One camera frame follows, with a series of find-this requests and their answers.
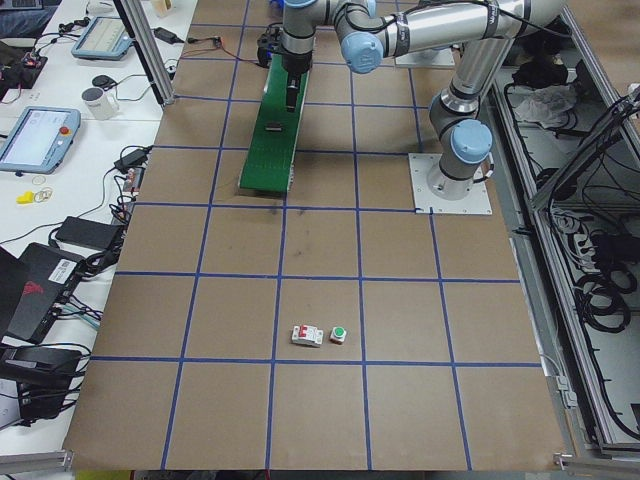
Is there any green push button switch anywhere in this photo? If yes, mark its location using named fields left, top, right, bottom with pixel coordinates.
left=329, top=326, right=347, bottom=345

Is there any white red circuit breaker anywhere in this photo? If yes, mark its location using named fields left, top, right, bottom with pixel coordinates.
left=291, top=324, right=324, bottom=348

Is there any black capacitor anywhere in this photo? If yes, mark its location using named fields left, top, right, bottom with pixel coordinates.
left=264, top=122, right=284, bottom=132

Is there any aluminium frame post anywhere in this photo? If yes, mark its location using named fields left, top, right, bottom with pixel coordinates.
left=114, top=0, right=175, bottom=107

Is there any black red power cable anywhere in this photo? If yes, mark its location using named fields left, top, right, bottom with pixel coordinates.
left=219, top=42, right=259, bottom=64

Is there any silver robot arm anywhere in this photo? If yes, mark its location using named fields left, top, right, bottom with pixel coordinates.
left=280, top=1, right=565, bottom=201

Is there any white mug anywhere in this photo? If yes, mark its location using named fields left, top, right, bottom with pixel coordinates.
left=81, top=87, right=119, bottom=120

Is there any blue teach pendant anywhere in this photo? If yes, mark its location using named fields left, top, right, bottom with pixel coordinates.
left=71, top=16, right=133, bottom=61
left=1, top=106, right=81, bottom=175

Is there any black mini computer box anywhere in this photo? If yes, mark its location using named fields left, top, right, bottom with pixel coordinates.
left=7, top=242, right=86, bottom=344

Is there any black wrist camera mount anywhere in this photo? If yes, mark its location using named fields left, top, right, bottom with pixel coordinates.
left=256, top=24, right=281, bottom=68

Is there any black power adapter brick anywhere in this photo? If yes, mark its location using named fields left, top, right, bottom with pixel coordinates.
left=53, top=216, right=124, bottom=251

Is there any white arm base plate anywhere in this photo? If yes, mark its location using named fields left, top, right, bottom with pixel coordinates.
left=408, top=153, right=493, bottom=216
left=395, top=48, right=455, bottom=70

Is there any small sensor board red LED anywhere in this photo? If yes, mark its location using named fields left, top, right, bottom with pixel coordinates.
left=186, top=35, right=223, bottom=49

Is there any blue teach pendant far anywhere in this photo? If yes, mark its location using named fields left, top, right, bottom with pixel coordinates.
left=71, top=16, right=133, bottom=61

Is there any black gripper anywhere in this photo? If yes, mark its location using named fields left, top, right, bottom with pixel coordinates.
left=282, top=50, right=312, bottom=110

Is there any green conveyor belt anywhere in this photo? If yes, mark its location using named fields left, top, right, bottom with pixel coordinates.
left=238, top=54, right=308, bottom=193

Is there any yellow small object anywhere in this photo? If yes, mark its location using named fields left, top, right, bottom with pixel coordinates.
left=16, top=191, right=35, bottom=205

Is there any blue teach pendant near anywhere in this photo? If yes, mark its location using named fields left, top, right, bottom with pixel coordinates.
left=1, top=106, right=81, bottom=175

